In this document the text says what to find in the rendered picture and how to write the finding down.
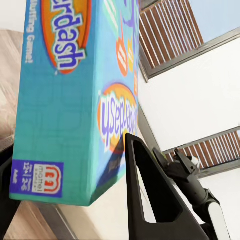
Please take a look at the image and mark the board game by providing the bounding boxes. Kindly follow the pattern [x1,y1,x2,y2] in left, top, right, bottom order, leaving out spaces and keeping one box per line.
[9,0,140,207]

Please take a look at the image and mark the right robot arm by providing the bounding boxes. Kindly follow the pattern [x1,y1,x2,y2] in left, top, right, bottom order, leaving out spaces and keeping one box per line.
[152,147,231,240]

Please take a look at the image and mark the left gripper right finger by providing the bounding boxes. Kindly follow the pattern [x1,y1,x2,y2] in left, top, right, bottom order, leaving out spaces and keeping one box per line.
[125,133,210,240]

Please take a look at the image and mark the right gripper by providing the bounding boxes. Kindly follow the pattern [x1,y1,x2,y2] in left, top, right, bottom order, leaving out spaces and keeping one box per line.
[152,147,202,197]

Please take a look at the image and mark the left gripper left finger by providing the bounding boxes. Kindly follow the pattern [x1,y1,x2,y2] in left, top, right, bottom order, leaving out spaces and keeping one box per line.
[0,144,21,240]

